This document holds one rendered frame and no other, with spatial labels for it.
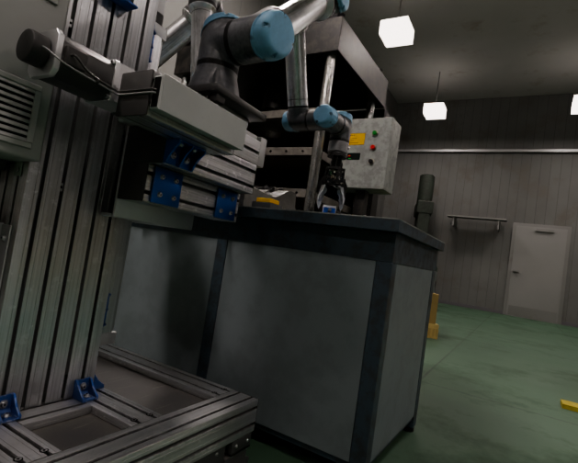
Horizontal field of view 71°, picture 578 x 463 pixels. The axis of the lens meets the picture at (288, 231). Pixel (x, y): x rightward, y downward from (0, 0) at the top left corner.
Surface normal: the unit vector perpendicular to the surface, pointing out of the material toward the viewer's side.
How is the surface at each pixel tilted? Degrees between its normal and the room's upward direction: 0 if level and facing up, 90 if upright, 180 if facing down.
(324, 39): 90
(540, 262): 90
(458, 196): 90
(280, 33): 95
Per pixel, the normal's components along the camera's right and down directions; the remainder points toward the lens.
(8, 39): 0.86, 0.10
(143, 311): -0.51, -0.12
